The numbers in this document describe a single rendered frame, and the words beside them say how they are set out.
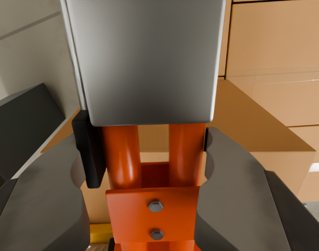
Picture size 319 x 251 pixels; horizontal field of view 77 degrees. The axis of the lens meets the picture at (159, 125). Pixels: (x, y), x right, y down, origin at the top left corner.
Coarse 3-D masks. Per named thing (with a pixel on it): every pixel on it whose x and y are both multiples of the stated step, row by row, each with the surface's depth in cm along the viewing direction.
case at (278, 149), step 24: (216, 96) 50; (240, 96) 50; (216, 120) 38; (240, 120) 38; (264, 120) 38; (48, 144) 30; (144, 144) 30; (240, 144) 30; (264, 144) 30; (288, 144) 31; (288, 168) 30; (96, 192) 32; (96, 216) 34
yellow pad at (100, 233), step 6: (90, 228) 34; (96, 228) 34; (102, 228) 34; (108, 228) 34; (90, 234) 33; (96, 234) 33; (102, 234) 33; (108, 234) 33; (96, 240) 34; (102, 240) 34; (108, 240) 34; (90, 246) 34
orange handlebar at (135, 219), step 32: (128, 128) 11; (192, 128) 11; (128, 160) 12; (192, 160) 12; (128, 192) 12; (160, 192) 12; (192, 192) 12; (128, 224) 14; (160, 224) 14; (192, 224) 14
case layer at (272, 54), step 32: (256, 0) 55; (288, 0) 55; (224, 32) 58; (256, 32) 58; (288, 32) 58; (224, 64) 62; (256, 64) 62; (288, 64) 63; (256, 96) 67; (288, 96) 68
